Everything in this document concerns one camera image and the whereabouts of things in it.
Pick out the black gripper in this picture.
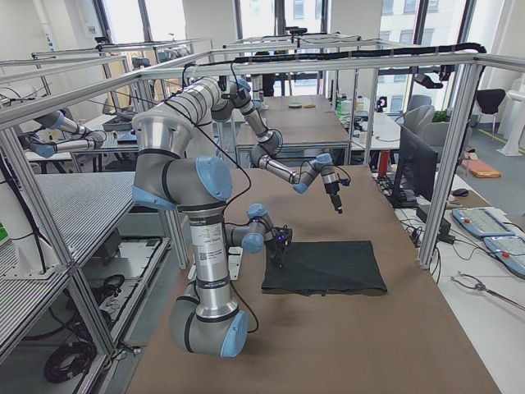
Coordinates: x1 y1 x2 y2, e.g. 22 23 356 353
266 226 293 269
322 172 350 214

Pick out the black t-shirt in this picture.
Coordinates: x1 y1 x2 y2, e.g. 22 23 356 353
261 241 387 296

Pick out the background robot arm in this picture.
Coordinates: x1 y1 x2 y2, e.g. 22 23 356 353
19 111 107 158

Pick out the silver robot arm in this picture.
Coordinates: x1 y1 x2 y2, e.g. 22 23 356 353
212 77 350 213
132 77 249 358

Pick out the black computer monitor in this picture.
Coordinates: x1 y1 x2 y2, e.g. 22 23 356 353
390 126 438 208

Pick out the black computer mouse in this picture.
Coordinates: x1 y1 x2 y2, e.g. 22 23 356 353
451 188 469 197

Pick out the far teach pendant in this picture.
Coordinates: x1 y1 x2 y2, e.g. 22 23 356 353
451 208 515 238

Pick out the teach pendant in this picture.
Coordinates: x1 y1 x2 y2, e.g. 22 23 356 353
451 208 515 238
483 236 525 278

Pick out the orange cushion on floor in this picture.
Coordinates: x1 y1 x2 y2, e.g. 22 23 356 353
462 159 502 178

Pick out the grabber reaching tool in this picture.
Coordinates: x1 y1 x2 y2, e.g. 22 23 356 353
450 272 524 310

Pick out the near teach pendant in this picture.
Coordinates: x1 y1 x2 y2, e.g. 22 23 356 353
483 236 525 278

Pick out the black office chair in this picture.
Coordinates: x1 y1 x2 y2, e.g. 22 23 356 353
476 89 506 136

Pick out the striped metal work table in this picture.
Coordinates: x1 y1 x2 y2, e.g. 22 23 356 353
1 172 135 284

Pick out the aluminium cell frame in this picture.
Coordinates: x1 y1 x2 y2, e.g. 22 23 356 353
1 43 485 354

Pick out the black overhead cable conduit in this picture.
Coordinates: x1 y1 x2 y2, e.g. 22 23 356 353
229 40 488 66

